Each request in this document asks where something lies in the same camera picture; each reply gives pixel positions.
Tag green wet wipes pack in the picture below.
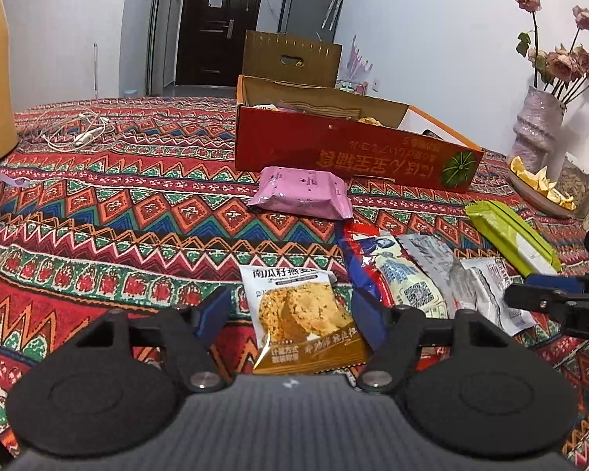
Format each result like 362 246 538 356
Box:
465 201 563 276

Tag white earphone cable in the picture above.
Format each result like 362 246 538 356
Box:
39 110 117 151

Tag dark entrance door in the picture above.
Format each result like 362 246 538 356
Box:
175 0 267 88

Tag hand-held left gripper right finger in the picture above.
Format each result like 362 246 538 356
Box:
352 290 514 394

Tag small white snack packet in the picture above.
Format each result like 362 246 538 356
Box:
459 256 538 338

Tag pale ribbed vase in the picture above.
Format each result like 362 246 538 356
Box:
512 86 567 173

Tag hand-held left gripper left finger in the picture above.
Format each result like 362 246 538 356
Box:
66 285 233 394

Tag dried pink flowers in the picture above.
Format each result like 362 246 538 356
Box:
513 0 589 105

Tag glass jar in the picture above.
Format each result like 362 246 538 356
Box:
560 152 589 208

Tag brown plate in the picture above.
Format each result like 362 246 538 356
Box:
508 157 582 219

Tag silver white printed snack packet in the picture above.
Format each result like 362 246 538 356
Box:
397 233 472 317

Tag red cardboard box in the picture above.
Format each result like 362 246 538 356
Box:
234 29 485 193

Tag pink snack packet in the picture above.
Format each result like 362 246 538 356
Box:
248 167 353 221

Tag grey fridge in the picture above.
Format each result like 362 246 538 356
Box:
277 0 349 45

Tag pile of orange slices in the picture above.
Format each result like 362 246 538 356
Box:
510 155 577 209

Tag pink wall decoration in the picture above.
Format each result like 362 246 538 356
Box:
346 34 374 82

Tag colourful patterned tablecloth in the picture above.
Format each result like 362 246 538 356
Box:
0 95 589 471

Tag blue red snack packet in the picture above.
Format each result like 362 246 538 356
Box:
340 220 450 322

